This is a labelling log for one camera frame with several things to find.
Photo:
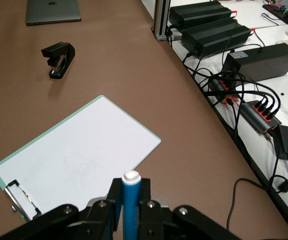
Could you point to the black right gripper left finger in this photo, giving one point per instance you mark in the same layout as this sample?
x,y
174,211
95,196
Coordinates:
x,y
94,220

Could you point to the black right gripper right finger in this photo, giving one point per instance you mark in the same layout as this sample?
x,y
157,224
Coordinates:
x,y
149,220

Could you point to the blue marker with white end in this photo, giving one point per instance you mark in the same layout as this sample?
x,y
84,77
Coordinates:
x,y
130,200

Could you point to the silver grey laptop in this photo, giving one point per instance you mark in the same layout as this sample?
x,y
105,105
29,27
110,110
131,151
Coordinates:
x,y
54,12

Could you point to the mint green clipboard with paper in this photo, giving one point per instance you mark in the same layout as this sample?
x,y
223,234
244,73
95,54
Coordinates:
x,y
84,150

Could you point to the grey orange usb hub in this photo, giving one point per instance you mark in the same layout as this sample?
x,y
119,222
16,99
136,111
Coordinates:
x,y
252,116

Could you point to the black orange usb hub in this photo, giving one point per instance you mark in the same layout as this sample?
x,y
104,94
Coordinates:
x,y
217,86

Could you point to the black stapler with red end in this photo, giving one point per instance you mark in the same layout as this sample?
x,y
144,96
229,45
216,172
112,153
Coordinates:
x,y
64,55

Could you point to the black finned power supply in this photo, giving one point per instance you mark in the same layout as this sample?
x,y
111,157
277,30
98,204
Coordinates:
x,y
199,13
216,37

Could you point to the black rectangular box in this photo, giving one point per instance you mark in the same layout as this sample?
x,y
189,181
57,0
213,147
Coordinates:
x,y
264,62

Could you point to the circuit board on black base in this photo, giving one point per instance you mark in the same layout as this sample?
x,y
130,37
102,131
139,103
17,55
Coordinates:
x,y
281,11

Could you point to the aluminium camera post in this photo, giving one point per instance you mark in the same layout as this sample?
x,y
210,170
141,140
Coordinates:
x,y
162,20

